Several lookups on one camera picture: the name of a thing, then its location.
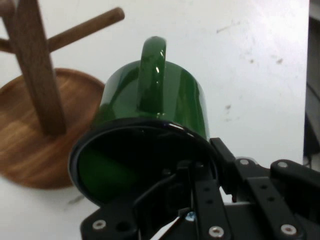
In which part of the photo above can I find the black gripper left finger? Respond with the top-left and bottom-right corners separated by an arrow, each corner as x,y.
79,159 -> 235,240

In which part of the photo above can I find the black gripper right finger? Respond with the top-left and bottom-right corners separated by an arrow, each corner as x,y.
209,136 -> 320,240

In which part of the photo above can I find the dark green enamel mug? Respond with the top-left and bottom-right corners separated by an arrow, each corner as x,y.
68,36 -> 221,208

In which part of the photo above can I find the brown wooden mug tree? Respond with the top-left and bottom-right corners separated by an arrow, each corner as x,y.
0,0 -> 126,190

